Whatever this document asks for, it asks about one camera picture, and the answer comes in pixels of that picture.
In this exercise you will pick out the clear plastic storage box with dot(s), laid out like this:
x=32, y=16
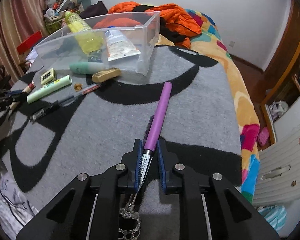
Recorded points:
x=61, y=49

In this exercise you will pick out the red box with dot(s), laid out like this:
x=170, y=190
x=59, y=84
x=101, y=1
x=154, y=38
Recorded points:
x=30, y=42

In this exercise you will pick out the yellow spray bottle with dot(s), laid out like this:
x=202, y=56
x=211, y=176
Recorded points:
x=89, y=41

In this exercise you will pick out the black pen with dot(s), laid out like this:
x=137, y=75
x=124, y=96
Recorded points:
x=59, y=103

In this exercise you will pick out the small square compact box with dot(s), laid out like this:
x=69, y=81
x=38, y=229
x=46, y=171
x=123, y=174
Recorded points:
x=48, y=77

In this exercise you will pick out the mint green tube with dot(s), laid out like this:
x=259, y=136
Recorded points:
x=87, y=68

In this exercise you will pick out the grey black blanket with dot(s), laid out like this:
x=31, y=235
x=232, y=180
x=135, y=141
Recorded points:
x=92, y=133

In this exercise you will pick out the wooden wardrobe shelf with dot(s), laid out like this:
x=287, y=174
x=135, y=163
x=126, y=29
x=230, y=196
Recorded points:
x=279, y=80

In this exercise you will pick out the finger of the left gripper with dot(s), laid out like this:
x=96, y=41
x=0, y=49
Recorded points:
x=7, y=102
x=6, y=93

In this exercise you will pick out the white blue cream tube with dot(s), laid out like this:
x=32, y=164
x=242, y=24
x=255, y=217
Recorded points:
x=119, y=46

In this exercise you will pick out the gold lipstick case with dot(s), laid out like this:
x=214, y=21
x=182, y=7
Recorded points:
x=105, y=75

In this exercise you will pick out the purple handle back scratcher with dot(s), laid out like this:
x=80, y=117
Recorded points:
x=152, y=134

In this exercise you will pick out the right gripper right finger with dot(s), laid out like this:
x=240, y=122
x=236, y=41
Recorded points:
x=210, y=206

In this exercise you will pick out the dark purple coat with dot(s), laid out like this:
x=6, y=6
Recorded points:
x=97, y=9

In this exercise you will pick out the colourful yellow bedspread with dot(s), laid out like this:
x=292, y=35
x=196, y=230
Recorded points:
x=210, y=43

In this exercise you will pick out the orange puffer jacket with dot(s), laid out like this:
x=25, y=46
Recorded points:
x=177, y=27

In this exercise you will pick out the light green white tube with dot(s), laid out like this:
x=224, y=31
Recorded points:
x=49, y=89

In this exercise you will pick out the striped pink curtain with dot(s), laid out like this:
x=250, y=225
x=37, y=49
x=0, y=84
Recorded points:
x=19, y=19

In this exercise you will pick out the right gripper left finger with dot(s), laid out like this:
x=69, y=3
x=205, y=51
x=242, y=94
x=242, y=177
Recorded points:
x=89, y=206

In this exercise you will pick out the beige foundation tube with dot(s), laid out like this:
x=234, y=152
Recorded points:
x=21, y=97

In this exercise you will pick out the green storage basket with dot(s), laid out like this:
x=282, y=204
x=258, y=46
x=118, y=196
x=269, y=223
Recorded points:
x=53, y=24

